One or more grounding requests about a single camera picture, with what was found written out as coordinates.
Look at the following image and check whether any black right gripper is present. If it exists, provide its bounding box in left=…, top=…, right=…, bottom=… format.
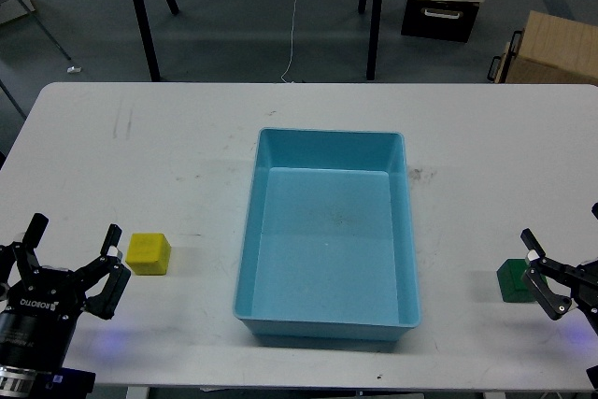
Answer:
left=520, top=203, right=598, bottom=321

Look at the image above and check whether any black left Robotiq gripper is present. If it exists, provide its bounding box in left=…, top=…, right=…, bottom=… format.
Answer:
left=1, top=213, right=131, bottom=373

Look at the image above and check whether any green cube block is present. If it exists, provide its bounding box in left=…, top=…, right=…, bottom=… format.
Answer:
left=496, top=258, right=535, bottom=304

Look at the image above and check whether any yellow cube block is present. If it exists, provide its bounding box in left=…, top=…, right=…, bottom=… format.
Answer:
left=125, top=233, right=171, bottom=276

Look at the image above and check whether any cardboard box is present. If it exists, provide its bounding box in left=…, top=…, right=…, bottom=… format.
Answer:
left=506, top=11, right=597, bottom=85

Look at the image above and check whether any black storage box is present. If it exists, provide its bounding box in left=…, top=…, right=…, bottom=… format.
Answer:
left=401, top=0, right=480, bottom=43

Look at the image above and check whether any blue plastic bin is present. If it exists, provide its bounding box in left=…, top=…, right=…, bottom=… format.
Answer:
left=234, top=128, right=421, bottom=341

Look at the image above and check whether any wooden cart at left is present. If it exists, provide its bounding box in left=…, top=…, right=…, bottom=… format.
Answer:
left=1, top=0, right=72, bottom=61

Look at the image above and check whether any black metal rack frame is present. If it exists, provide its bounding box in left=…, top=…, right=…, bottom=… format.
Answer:
left=487, top=30, right=523, bottom=84

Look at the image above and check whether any white hanging cable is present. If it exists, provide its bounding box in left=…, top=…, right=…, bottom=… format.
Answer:
left=279, top=0, right=301, bottom=84

